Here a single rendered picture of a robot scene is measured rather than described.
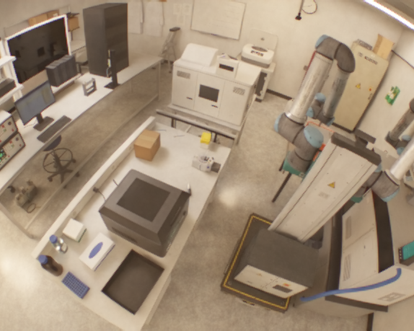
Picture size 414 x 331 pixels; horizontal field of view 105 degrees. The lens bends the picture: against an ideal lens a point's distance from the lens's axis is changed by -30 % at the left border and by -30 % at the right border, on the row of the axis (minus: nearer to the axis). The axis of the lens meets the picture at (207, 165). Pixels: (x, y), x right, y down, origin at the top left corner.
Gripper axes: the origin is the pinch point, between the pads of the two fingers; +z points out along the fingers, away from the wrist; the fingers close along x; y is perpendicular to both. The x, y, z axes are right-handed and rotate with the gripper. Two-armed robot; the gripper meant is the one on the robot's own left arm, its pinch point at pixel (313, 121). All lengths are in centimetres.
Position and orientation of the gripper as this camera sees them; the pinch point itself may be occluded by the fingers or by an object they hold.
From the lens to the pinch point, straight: 209.2
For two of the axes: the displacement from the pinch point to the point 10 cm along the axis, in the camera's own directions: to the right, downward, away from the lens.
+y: 5.2, -8.1, 2.8
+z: 1.9, 4.3, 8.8
